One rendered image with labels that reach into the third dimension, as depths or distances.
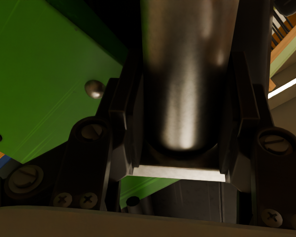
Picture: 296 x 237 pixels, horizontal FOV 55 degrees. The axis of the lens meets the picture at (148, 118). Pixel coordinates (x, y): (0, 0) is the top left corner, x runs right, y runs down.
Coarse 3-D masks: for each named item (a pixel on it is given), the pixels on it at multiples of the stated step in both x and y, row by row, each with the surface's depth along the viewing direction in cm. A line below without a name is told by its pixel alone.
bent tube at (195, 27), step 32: (160, 0) 8; (192, 0) 7; (224, 0) 8; (160, 32) 8; (192, 32) 8; (224, 32) 8; (160, 64) 9; (192, 64) 9; (224, 64) 9; (160, 96) 10; (192, 96) 9; (160, 128) 11; (192, 128) 10; (160, 160) 11; (192, 160) 11
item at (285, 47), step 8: (288, 16) 328; (280, 24) 266; (288, 24) 311; (280, 32) 266; (288, 32) 269; (272, 40) 265; (280, 40) 267; (288, 40) 268; (272, 48) 264; (280, 48) 266; (288, 48) 281; (272, 56) 264; (280, 56) 279; (288, 56) 281; (272, 64) 276; (280, 64) 278; (272, 72) 276; (272, 88) 268
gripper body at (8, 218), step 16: (0, 208) 6; (16, 208) 6; (32, 208) 6; (48, 208) 6; (64, 208) 6; (0, 224) 6; (16, 224) 6; (32, 224) 6; (48, 224) 6; (64, 224) 5; (80, 224) 5; (96, 224) 5; (112, 224) 5; (128, 224) 5; (144, 224) 5; (160, 224) 5; (176, 224) 5; (192, 224) 5; (208, 224) 5; (224, 224) 6; (240, 224) 6
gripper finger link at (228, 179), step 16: (240, 64) 10; (240, 80) 9; (224, 96) 10; (240, 96) 9; (256, 96) 10; (224, 112) 10; (240, 112) 8; (256, 112) 8; (224, 128) 10; (240, 128) 8; (256, 128) 8; (224, 144) 10; (240, 144) 8; (224, 160) 10; (240, 160) 8; (240, 176) 9
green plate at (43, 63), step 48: (0, 0) 12; (48, 0) 12; (0, 48) 13; (48, 48) 13; (96, 48) 13; (0, 96) 15; (48, 96) 15; (0, 144) 18; (48, 144) 18; (144, 192) 20
